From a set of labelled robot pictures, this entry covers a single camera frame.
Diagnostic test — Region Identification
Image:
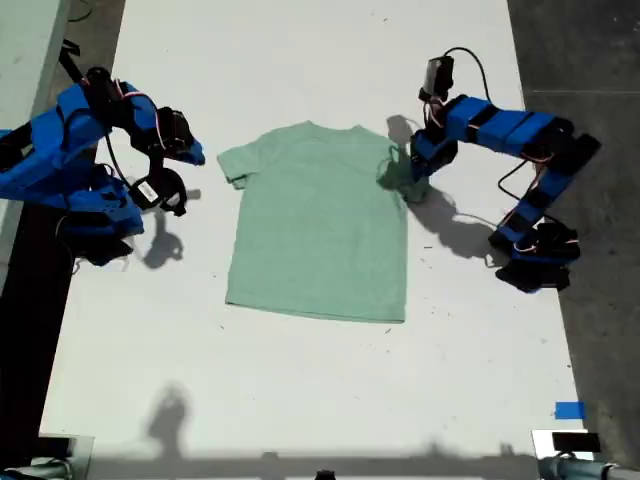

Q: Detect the pale green T-shirt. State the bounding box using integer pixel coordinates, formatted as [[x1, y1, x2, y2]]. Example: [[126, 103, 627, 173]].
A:
[[216, 119, 419, 325]]

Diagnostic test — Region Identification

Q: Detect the pale green shelf board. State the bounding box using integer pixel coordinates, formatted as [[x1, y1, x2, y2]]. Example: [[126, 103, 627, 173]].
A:
[[0, 0, 71, 296]]

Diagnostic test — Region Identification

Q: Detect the blue tape strip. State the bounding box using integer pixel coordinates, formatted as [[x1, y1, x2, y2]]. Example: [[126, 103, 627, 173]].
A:
[[554, 401, 586, 421]]

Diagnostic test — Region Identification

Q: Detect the shiny metal plate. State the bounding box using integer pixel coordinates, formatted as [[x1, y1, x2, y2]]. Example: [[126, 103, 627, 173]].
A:
[[37, 434, 96, 480], [530, 428, 604, 462]]

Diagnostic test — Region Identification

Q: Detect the small black box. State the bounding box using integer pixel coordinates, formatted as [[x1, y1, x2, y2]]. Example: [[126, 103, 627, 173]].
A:
[[551, 432, 601, 454], [37, 436, 76, 459]]

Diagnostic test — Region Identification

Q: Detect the pale grey pipe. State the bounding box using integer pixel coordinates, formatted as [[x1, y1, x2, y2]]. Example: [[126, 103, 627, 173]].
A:
[[537, 454, 640, 480], [0, 457, 76, 480]]

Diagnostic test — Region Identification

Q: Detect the black camera stalk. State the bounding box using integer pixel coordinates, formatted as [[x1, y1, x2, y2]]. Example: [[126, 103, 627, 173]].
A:
[[144, 147, 169, 176], [418, 87, 451, 106]]

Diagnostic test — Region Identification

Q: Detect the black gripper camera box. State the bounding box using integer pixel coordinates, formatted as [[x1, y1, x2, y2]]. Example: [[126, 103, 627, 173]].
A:
[[128, 167, 189, 218], [423, 55, 456, 99]]

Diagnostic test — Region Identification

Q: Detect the black camera cable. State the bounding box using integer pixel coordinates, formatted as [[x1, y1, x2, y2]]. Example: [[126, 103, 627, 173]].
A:
[[442, 46, 494, 101], [102, 127, 139, 194]]

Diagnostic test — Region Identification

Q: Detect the black strap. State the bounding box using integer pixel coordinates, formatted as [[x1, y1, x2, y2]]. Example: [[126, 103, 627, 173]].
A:
[[58, 41, 86, 84]]

